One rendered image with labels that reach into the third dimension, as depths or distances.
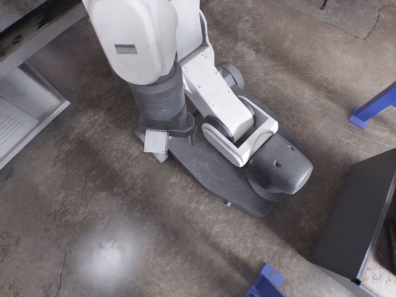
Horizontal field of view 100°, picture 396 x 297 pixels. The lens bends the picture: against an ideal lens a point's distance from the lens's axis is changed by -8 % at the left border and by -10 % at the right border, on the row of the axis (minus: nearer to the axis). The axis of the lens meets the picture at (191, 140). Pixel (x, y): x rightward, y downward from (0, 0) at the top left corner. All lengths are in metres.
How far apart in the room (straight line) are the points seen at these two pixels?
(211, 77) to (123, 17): 0.47
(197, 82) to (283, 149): 0.34
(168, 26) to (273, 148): 0.47
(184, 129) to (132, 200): 0.65
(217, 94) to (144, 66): 0.43
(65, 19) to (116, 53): 0.90
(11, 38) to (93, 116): 0.55
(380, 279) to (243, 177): 0.52
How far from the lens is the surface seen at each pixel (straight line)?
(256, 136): 0.63
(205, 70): 0.64
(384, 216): 0.84
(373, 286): 0.85
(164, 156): 0.84
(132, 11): 0.20
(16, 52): 1.10
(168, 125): 0.37
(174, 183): 0.93
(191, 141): 0.43
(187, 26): 0.58
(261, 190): 0.74
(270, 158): 0.61
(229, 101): 0.65
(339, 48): 1.65
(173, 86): 0.28
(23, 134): 1.44
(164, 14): 0.28
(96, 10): 0.22
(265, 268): 0.95
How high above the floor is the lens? 0.90
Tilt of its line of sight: 67 degrees down
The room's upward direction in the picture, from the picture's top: 12 degrees counter-clockwise
